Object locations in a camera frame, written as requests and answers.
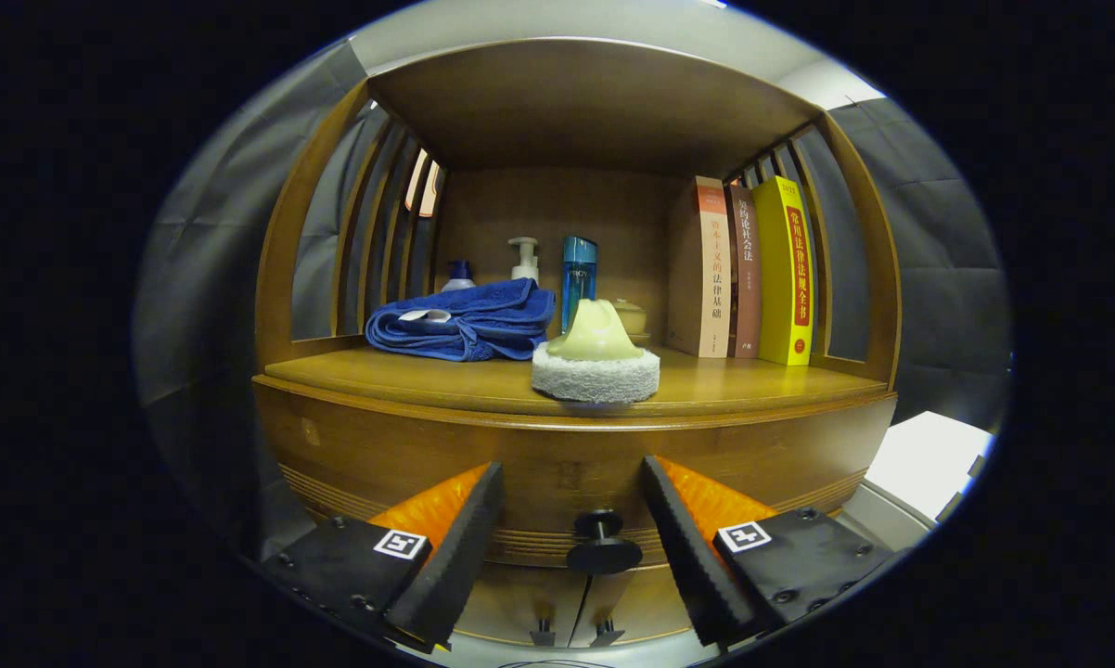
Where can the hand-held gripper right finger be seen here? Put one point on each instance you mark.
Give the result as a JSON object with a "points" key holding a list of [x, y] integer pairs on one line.
{"points": [[687, 557]]}

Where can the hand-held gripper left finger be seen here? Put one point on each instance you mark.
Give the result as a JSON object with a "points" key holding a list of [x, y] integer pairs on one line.
{"points": [[465, 557]]}

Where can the wooden drawer with black knob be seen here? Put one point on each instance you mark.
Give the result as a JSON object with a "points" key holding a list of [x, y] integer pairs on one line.
{"points": [[557, 464]]}

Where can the yellow-green scrub brush white pad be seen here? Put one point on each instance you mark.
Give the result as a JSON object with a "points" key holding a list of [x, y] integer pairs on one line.
{"points": [[595, 334]]}

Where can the wooden countertop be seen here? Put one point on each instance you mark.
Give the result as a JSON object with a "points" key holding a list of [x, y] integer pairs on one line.
{"points": [[752, 385]]}

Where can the wooden cabinet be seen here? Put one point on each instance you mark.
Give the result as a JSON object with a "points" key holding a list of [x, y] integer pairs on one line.
{"points": [[585, 102]]}

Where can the blue folded towel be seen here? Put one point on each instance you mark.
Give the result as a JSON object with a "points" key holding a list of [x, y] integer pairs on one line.
{"points": [[465, 320]]}

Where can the yellow lidded ceramic cup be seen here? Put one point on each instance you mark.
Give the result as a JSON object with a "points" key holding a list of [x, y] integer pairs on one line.
{"points": [[634, 320]]}

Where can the white table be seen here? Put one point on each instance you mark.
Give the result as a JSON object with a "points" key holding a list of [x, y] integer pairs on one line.
{"points": [[929, 455]]}

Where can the small bottle with blue cap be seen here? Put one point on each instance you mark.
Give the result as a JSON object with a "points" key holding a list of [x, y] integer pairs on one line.
{"points": [[459, 278]]}

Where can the brown book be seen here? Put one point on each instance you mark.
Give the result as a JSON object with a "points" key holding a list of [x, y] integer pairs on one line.
{"points": [[746, 278]]}

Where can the orange and cream book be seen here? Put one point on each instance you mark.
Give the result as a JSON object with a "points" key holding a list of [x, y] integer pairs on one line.
{"points": [[701, 269]]}

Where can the white pump bottle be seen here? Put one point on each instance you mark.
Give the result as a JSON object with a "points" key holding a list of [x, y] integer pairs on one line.
{"points": [[526, 264]]}

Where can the tall blue glass bottle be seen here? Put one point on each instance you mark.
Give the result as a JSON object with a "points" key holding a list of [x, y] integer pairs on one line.
{"points": [[578, 278]]}

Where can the yellow book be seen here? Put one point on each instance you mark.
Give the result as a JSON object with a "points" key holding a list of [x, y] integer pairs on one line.
{"points": [[785, 269]]}

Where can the black backdrop cloth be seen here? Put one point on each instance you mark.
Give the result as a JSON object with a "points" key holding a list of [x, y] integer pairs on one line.
{"points": [[947, 278]]}

